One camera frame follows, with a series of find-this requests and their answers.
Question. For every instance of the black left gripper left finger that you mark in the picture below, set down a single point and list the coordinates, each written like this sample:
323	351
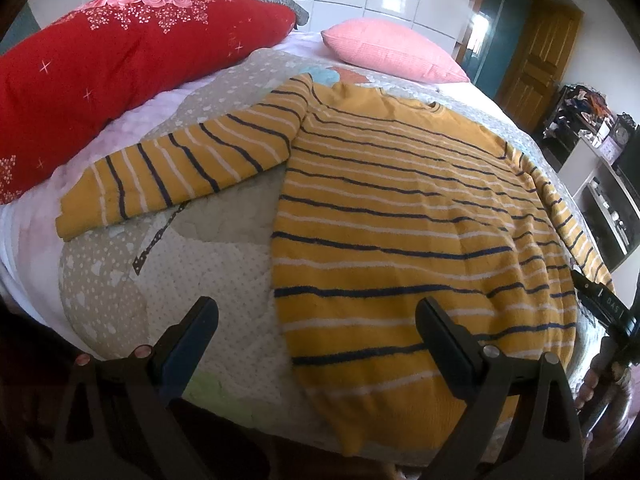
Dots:
116	423

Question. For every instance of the yellow striped sweater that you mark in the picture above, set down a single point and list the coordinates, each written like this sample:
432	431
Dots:
382	202

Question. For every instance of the round desk clock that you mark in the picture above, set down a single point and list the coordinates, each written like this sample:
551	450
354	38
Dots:
621	133

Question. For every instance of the brown wooden door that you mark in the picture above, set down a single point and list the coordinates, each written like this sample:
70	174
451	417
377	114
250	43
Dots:
539	63

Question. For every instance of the red floral quilt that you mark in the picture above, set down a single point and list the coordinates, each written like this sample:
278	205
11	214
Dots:
61	86

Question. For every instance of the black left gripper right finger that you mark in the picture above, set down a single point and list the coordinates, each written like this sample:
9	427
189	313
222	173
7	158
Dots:
519	420

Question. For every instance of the black television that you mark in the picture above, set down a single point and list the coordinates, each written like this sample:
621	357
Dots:
628	164

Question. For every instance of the right hand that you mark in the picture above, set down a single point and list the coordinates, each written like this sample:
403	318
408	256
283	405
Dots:
604	399

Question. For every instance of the cluttered clothes pile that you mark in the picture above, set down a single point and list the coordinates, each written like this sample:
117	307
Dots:
579	109

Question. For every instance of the white bed sheet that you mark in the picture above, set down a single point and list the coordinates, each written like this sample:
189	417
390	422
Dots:
30	248

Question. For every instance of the pink pillow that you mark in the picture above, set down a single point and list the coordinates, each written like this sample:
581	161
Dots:
392	49

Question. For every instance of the white shelf unit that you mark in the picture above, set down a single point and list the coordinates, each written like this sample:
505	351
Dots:
605	201

